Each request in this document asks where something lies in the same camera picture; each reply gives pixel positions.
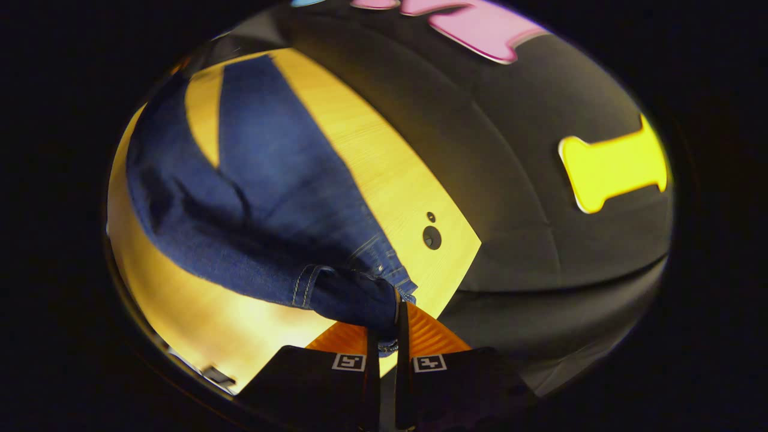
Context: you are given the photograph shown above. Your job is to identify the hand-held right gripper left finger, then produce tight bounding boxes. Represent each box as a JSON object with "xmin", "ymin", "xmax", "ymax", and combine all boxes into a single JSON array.
[{"xmin": 237, "ymin": 321, "xmax": 380, "ymax": 431}]

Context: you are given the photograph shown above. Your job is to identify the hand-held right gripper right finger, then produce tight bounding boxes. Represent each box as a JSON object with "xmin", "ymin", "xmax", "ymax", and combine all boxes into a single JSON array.
[{"xmin": 395, "ymin": 302, "xmax": 538, "ymax": 431}]

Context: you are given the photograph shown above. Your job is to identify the blue denim jeans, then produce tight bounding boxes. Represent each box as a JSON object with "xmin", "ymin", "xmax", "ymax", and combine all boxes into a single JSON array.
[{"xmin": 125, "ymin": 54, "xmax": 419, "ymax": 356}]

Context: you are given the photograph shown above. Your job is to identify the black backdrop cloth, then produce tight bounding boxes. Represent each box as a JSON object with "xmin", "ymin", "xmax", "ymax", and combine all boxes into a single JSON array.
[{"xmin": 228, "ymin": 0, "xmax": 674, "ymax": 397}]

